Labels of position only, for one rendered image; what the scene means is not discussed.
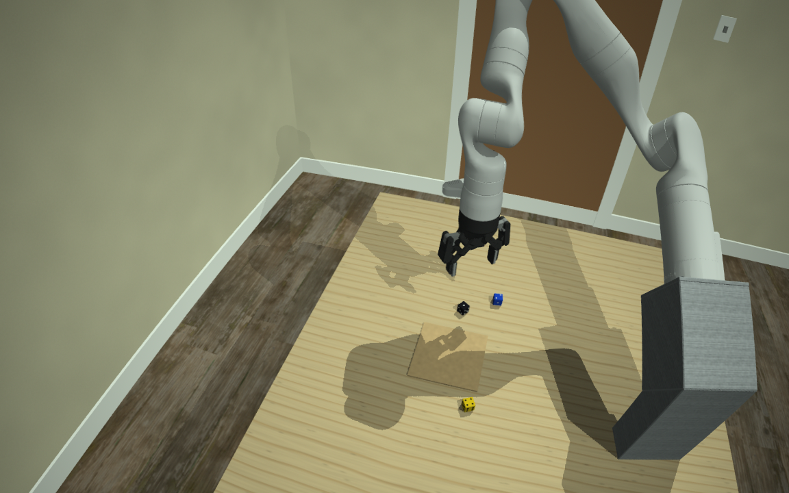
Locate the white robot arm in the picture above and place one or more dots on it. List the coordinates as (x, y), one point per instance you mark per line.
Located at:
(690, 246)

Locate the tan flat mat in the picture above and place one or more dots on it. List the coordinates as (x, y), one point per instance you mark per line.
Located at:
(449, 356)

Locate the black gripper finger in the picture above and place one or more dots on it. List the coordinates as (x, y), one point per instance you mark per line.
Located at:
(503, 239)
(445, 251)

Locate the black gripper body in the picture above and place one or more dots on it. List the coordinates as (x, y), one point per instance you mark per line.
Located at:
(468, 227)

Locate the yellow die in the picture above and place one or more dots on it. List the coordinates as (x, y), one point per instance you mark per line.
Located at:
(468, 404)

